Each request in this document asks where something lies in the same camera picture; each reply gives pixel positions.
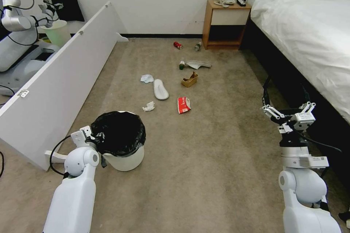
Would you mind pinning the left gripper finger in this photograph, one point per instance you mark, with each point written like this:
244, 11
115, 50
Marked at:
100, 135
104, 160

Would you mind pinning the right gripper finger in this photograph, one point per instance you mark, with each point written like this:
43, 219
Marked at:
306, 107
271, 111

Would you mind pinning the black bin liner bag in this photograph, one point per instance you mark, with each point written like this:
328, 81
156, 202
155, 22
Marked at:
120, 132

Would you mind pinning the white trash bin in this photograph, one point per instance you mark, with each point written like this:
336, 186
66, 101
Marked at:
128, 159

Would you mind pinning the second robot grey arm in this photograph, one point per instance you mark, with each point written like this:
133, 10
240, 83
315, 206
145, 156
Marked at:
16, 21

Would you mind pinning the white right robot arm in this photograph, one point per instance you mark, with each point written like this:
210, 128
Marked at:
303, 189

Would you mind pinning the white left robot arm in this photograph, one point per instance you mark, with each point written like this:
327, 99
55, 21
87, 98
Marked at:
73, 194

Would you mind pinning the pale green trash bin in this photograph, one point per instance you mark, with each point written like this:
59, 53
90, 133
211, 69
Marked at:
57, 35

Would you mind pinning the white partition board foot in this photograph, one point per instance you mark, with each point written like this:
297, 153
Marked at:
56, 157
121, 37

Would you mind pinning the black bed base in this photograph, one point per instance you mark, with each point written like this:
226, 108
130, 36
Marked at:
273, 66

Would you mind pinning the crumpled white tissue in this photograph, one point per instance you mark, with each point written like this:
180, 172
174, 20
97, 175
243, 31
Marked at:
148, 106

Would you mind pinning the long white partition board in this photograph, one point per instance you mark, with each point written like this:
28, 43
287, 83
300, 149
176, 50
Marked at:
63, 80

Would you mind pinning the crumpled blue-white paper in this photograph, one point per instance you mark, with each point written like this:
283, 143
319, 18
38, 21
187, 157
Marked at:
146, 78

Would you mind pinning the white slipper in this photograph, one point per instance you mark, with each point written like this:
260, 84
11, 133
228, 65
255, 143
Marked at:
160, 89
198, 65

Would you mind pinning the white bed duvet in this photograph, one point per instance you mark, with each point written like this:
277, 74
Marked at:
306, 25

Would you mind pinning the torn brown cardboard box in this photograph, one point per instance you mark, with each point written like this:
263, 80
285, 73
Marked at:
190, 80

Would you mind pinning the red snack packet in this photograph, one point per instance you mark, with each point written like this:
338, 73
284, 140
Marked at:
183, 104

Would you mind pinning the clear plastic bottle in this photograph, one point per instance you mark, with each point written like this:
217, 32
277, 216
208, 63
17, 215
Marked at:
197, 46

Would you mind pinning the wooden nightstand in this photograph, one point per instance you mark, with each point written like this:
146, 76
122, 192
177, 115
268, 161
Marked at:
218, 25

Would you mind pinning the small green-bottomed bottle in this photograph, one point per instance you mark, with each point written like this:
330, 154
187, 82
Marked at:
181, 64

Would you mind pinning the black remote control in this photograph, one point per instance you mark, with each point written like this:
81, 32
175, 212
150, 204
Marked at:
240, 2

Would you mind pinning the red drink can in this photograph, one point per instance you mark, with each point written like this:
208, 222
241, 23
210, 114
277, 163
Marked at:
178, 45

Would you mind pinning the white desk telephone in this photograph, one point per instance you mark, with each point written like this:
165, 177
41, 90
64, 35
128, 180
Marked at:
225, 0

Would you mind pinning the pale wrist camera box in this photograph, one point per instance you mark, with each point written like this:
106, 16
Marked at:
303, 120

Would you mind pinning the silver metal hinge bracket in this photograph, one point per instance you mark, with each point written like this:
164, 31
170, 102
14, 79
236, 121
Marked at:
80, 32
24, 93

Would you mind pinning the black bag on wall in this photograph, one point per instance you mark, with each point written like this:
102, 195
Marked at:
65, 3

